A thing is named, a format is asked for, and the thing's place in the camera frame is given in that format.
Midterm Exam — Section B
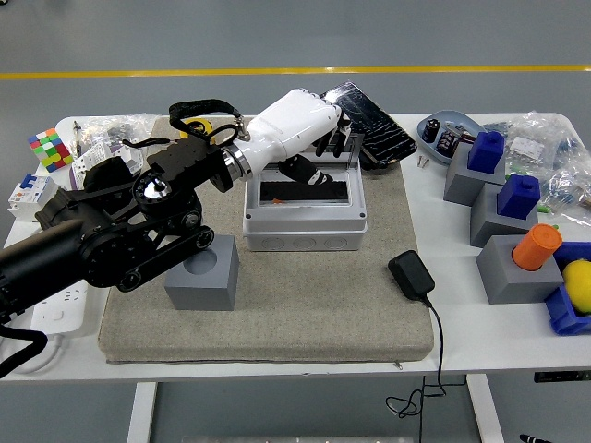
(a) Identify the yellow round fruit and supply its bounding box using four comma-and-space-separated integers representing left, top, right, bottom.
561, 260, 591, 317

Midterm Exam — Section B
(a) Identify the grey-brown fabric mat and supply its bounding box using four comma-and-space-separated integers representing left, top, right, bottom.
97, 114, 436, 365

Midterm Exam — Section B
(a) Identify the colourful puzzle cube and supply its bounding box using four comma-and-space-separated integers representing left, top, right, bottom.
28, 127, 75, 173

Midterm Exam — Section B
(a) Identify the white circuit breaker blue lever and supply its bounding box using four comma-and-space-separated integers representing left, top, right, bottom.
7, 174, 61, 224

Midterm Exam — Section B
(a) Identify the grey block with round hole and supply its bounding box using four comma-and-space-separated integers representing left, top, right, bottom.
163, 234, 240, 312

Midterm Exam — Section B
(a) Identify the black cloth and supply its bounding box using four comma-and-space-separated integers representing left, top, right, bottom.
68, 156, 139, 195

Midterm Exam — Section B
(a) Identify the white power strip cable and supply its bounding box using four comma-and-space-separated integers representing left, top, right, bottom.
0, 332, 66, 375

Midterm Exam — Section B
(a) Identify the blue plastic bin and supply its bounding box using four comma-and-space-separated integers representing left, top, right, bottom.
543, 241, 591, 337

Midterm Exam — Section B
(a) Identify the black power adapter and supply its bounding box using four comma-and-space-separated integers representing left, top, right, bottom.
388, 250, 436, 304

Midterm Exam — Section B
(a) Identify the clear plastic bag with parts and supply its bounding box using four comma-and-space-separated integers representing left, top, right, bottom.
537, 147, 591, 227
488, 110, 581, 186
80, 113, 162, 154

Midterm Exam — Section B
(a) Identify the black adapter cord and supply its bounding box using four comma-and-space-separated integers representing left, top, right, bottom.
385, 297, 448, 443

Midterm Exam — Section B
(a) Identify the blue-grey oval dish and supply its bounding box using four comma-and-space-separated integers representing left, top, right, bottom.
416, 109, 486, 167

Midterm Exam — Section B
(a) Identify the white table leg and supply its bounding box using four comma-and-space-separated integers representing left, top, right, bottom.
465, 374, 505, 443
127, 381, 158, 443

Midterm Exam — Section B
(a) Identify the white power strip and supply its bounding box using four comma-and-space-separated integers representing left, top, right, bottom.
30, 281, 91, 336

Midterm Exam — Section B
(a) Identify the blue square battery block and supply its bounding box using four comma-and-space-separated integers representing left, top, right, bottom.
466, 131, 505, 175
496, 174, 541, 219

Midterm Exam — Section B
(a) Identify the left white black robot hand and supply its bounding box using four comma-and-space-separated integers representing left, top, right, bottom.
232, 88, 355, 186

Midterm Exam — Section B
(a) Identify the transparent smoked box lid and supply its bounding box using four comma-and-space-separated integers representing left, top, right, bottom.
318, 130, 364, 173

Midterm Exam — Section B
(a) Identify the black table control panel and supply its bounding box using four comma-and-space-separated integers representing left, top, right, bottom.
534, 370, 591, 384

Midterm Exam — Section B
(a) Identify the yellow tape measure with strap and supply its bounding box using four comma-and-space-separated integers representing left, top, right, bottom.
122, 118, 214, 150

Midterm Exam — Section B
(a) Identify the black device with cracked screen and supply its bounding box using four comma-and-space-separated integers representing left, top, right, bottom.
319, 81, 418, 171

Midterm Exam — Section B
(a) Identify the grey plastic junction box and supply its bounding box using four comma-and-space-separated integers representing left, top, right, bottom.
243, 159, 369, 253

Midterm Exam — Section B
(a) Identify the grey holder block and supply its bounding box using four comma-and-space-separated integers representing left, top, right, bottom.
475, 233, 565, 305
442, 143, 508, 208
469, 183, 540, 248

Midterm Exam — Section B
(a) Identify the white purple switch module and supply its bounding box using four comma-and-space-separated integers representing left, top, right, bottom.
68, 140, 145, 186

